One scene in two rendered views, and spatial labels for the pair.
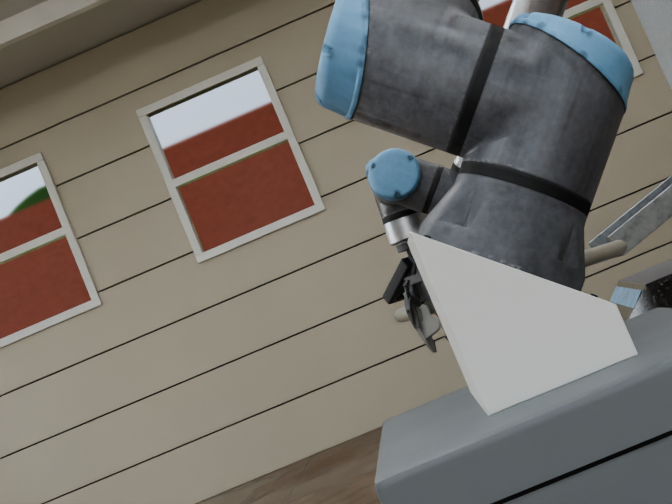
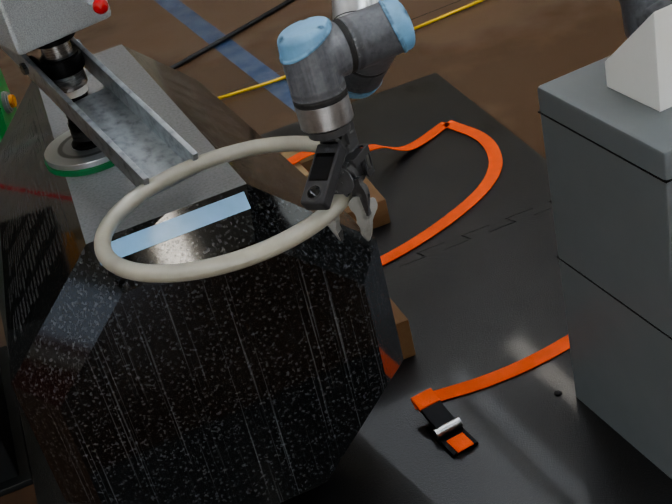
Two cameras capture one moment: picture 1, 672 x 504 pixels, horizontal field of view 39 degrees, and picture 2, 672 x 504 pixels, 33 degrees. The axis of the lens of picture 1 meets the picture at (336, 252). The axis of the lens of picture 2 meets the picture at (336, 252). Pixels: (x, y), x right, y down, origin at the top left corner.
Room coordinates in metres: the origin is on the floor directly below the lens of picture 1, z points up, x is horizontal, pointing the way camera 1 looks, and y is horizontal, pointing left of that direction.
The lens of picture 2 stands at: (2.45, 1.43, 1.90)
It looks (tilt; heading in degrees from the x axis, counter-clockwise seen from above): 32 degrees down; 249
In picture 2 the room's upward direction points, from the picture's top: 14 degrees counter-clockwise
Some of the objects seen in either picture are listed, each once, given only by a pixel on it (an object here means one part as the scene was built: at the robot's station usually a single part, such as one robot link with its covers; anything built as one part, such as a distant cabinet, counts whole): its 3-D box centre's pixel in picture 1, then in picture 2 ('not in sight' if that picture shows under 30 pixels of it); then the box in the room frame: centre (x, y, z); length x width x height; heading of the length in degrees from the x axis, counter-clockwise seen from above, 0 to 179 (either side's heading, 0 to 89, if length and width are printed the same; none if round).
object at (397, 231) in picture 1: (411, 229); (322, 112); (1.81, -0.15, 1.10); 0.10 x 0.09 x 0.05; 127
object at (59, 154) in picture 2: not in sight; (91, 143); (2.04, -0.95, 0.85); 0.21 x 0.21 x 0.01
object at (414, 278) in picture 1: (426, 270); (338, 155); (1.80, -0.14, 1.02); 0.09 x 0.08 x 0.12; 37
